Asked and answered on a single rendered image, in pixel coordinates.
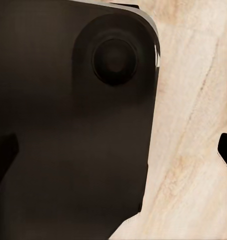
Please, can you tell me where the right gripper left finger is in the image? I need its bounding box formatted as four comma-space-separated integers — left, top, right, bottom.
0, 133, 20, 183

